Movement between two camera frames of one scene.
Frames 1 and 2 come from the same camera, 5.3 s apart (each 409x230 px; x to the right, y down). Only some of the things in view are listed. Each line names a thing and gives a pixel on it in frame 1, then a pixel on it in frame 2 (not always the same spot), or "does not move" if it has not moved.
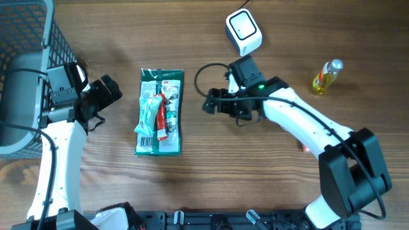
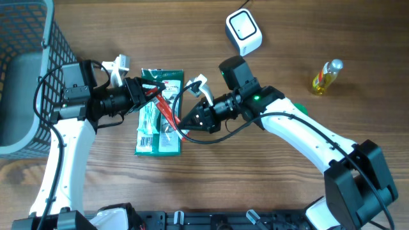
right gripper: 223,107 → 209,121
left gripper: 106,97 → 132,92
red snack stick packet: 161,123 → 165,106
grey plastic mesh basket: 30,43 does not move
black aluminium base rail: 231,220 does not move
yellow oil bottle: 326,78 does not move
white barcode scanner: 244,31 does not move
